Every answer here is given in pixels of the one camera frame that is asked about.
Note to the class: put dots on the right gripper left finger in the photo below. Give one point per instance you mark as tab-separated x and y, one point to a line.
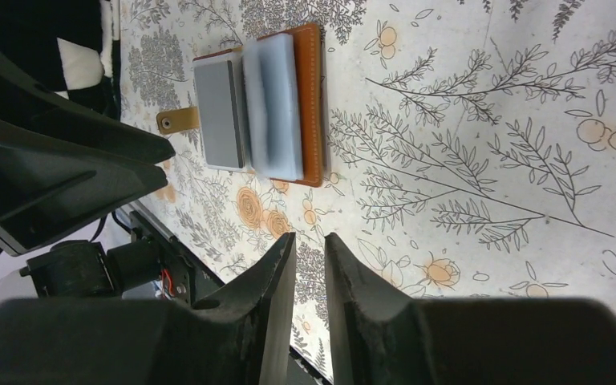
239	334

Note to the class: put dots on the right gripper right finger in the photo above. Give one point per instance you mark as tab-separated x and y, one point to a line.
380	335

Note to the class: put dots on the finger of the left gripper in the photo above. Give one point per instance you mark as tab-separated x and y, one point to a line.
55	182
31	113

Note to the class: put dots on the brown leather card holder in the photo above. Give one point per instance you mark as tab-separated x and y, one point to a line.
258	107

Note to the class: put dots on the black white checkered pillow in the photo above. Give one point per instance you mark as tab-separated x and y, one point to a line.
71	47

